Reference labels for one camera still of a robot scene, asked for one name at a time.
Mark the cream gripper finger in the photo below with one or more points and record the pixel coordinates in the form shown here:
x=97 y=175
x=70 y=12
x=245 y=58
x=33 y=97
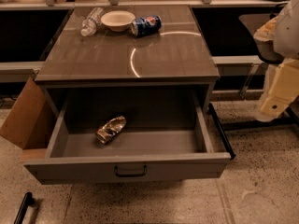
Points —
x=280 y=89

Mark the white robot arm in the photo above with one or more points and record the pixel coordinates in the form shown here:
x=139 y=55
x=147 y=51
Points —
x=281 y=83

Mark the grey cabinet with counter top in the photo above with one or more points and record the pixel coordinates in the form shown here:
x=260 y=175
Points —
x=176 y=55

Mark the open grey top drawer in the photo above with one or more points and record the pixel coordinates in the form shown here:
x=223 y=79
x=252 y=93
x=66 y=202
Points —
x=165 y=130

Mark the blue pepsi can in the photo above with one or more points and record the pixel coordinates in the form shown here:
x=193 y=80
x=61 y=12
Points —
x=143 y=26

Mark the black office chair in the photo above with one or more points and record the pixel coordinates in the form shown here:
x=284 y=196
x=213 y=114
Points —
x=278 y=38

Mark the white paper bowl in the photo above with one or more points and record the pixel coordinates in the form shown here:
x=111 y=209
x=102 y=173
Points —
x=118 y=21

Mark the clear plastic water bottle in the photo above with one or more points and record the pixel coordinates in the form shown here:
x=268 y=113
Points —
x=92 y=22

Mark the brown cardboard box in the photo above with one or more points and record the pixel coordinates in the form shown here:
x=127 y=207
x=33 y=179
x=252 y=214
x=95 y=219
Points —
x=30 y=122

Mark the black drawer handle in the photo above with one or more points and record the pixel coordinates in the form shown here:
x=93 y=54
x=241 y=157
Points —
x=127 y=173

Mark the black handle on floor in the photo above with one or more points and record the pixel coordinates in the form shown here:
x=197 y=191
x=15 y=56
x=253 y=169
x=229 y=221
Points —
x=27 y=201

